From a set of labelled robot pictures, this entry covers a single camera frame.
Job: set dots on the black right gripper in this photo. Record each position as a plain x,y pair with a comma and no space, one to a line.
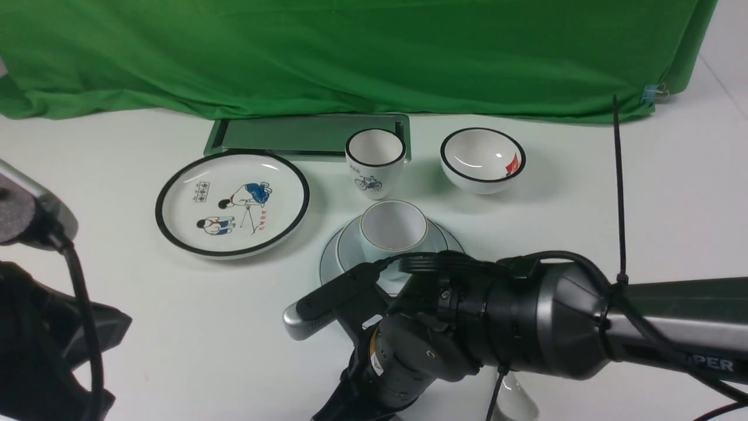
392,364

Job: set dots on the pale blue wide bowl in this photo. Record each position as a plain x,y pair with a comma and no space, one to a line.
350,250

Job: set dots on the pale blue handleless cup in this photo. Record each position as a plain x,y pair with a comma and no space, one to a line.
392,227

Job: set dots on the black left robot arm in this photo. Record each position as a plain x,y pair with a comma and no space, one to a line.
42,344

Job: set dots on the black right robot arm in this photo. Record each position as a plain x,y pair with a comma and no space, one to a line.
422,317

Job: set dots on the pale blue flat plate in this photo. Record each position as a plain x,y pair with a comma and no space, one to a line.
329,266

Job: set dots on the white spoon with characters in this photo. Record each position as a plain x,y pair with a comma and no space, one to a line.
511,401

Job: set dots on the white bicycle cup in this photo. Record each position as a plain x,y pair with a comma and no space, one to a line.
376,159

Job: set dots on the black-rimmed small white bowl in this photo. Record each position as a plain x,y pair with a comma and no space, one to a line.
482,161

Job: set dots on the black-rimmed illustrated plate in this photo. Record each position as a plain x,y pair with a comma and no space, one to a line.
232,205

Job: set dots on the black zip tie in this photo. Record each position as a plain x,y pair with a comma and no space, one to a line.
618,193

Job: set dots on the green rectangular tray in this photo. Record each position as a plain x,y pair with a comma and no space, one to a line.
302,137

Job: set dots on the green backdrop cloth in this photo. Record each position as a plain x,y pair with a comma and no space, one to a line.
560,61

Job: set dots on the blue binder clip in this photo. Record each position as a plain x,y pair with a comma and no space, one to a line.
654,93

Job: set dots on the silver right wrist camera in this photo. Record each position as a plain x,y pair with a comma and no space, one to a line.
350,299

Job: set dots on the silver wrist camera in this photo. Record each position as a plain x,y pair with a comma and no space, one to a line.
350,299
32,215

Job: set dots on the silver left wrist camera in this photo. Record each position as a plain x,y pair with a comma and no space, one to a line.
32,215

